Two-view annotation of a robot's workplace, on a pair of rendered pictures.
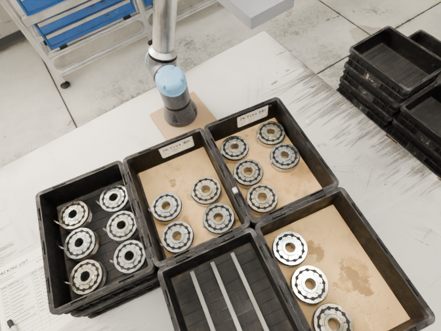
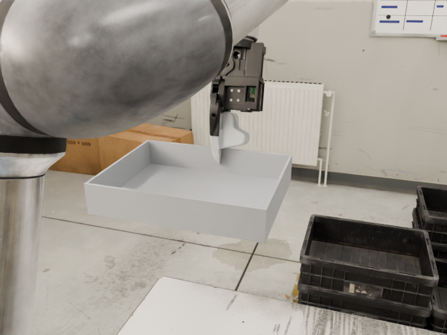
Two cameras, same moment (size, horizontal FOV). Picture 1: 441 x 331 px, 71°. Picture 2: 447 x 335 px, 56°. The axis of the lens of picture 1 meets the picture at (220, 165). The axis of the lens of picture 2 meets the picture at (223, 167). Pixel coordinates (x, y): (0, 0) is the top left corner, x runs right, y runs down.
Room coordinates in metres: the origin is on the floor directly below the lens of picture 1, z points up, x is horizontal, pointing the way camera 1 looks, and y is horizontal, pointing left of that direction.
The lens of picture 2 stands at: (0.71, 0.19, 1.34)
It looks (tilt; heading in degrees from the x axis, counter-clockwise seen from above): 22 degrees down; 311
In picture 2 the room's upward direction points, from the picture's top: straight up
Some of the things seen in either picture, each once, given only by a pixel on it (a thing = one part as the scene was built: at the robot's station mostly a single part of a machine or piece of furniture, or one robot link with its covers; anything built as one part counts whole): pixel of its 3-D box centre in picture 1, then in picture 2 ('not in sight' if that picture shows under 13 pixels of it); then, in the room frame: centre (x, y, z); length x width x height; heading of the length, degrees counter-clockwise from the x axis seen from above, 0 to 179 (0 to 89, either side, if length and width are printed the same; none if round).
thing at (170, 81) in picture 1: (172, 86); not in sight; (0.92, 0.13, 0.89); 0.13 x 0.12 x 0.14; 15
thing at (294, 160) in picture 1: (284, 155); not in sight; (0.53, -0.23, 0.86); 0.10 x 0.10 x 0.01
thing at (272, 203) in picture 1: (262, 197); not in sight; (0.39, -0.11, 0.86); 0.10 x 0.10 x 0.01
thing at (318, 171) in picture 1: (266, 162); not in sight; (0.51, -0.16, 0.87); 0.40 x 0.30 x 0.11; 14
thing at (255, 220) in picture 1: (266, 154); not in sight; (0.51, -0.16, 0.92); 0.40 x 0.30 x 0.02; 14
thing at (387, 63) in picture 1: (382, 86); (358, 298); (1.14, -1.02, 0.37); 0.40 x 0.30 x 0.45; 23
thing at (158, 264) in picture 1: (182, 190); not in sight; (0.44, 0.13, 0.92); 0.40 x 0.30 x 0.02; 14
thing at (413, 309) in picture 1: (331, 272); not in sight; (0.12, -0.25, 0.87); 0.40 x 0.30 x 0.11; 14
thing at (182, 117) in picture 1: (178, 106); not in sight; (0.92, 0.13, 0.78); 0.15 x 0.15 x 0.10
